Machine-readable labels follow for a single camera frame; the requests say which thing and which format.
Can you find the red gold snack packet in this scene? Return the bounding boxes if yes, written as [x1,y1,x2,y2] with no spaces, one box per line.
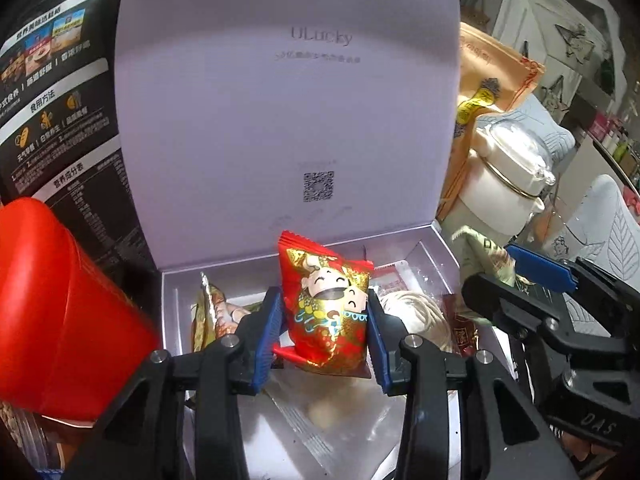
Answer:
[277,230,375,378]

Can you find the brown gold snack packet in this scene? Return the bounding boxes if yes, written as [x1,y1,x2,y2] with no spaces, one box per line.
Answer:
[192,272,251,353]

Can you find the grey leaf-pattern chair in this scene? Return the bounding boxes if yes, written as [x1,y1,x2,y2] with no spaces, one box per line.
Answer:
[520,95,576,161]
[550,175,640,356]

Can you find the dark red small sachet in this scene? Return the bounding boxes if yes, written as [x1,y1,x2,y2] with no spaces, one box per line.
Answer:
[442,294,483,358]

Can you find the green snack packet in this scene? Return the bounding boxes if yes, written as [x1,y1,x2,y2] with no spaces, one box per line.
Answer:
[452,225,518,291]

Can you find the lavender gift box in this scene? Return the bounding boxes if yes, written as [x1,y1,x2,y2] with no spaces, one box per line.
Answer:
[114,0,473,480]

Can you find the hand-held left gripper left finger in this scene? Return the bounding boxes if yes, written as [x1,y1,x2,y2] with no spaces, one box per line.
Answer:
[65,287,287,480]

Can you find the red white long packet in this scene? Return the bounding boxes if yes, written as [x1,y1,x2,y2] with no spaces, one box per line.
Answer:
[370,262,416,306]

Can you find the bagged cream cord coil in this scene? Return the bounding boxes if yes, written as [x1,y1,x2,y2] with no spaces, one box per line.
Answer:
[380,290,453,356]

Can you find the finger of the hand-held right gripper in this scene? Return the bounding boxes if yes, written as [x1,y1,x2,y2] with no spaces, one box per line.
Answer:
[505,243,640,341]
[461,272,576,356]

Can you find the orange snack bag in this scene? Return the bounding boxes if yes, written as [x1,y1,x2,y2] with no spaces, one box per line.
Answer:
[440,22,546,216]

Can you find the clear zip bag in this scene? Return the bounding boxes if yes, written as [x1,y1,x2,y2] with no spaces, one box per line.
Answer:
[225,375,416,480]

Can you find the red canister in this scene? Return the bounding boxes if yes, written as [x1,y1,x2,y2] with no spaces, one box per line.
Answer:
[0,197,163,423]

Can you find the row of bottles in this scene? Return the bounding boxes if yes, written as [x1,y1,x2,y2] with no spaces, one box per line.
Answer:
[585,110,640,186]

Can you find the black printed box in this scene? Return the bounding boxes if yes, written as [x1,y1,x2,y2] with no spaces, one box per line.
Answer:
[0,0,156,281]

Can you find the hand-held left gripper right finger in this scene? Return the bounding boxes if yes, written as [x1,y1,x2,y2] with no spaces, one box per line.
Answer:
[367,290,581,480]

